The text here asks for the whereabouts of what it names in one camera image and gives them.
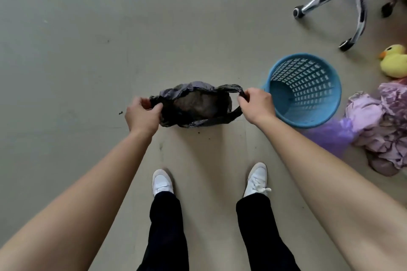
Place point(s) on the greyish black garbage bag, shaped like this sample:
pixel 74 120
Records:
pixel 194 105

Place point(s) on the white lace-up shoe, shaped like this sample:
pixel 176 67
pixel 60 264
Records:
pixel 162 182
pixel 257 178

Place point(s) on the person's right forearm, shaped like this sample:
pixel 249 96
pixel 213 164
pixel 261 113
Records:
pixel 337 191

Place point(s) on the black trousers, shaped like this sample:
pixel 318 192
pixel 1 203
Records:
pixel 165 232

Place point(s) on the black office chair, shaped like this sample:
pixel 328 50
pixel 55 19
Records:
pixel 361 7

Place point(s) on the blue slotted plastic basket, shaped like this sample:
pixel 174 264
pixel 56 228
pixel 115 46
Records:
pixel 286 96

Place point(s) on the person's left forearm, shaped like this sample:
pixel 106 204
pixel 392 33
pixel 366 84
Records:
pixel 73 210

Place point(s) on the yellow plush duck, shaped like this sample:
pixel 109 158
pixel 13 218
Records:
pixel 396 64

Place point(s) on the lilac crumpled cloth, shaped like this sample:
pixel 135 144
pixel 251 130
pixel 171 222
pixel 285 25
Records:
pixel 381 128

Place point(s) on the person's right hand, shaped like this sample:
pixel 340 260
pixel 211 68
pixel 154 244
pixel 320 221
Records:
pixel 259 105

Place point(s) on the person's left hand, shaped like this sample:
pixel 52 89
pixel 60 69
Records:
pixel 143 118

